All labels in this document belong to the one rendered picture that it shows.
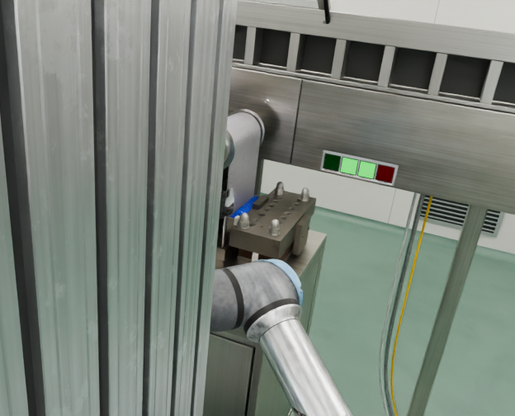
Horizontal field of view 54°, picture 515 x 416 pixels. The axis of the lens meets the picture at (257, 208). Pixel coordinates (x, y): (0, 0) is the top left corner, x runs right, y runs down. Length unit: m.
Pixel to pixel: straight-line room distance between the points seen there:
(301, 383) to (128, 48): 0.75
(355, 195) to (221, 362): 2.97
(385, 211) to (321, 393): 3.44
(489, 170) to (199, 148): 1.44
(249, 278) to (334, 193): 3.37
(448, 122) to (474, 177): 0.19
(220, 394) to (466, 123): 1.08
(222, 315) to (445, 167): 1.00
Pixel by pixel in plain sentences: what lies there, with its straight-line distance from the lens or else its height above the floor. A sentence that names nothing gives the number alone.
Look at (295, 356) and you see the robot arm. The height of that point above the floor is 1.12.
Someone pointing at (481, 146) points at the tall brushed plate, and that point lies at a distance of 1.67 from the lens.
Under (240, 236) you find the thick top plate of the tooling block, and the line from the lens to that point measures 1.51.
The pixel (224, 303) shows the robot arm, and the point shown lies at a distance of 0.91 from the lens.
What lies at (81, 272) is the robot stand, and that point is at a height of 1.58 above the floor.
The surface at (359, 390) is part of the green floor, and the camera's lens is 2.60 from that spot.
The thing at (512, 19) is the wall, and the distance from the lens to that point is 3.97.
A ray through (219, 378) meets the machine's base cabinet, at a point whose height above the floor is 0.68.
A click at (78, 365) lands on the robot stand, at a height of 1.54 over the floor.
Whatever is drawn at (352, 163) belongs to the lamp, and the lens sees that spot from 1.71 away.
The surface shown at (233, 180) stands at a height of 1.15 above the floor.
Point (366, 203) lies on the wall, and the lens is 4.25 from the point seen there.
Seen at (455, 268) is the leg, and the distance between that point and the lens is 1.98.
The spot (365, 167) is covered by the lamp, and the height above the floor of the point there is 1.19.
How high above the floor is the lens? 1.68
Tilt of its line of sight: 23 degrees down
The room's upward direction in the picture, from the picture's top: 7 degrees clockwise
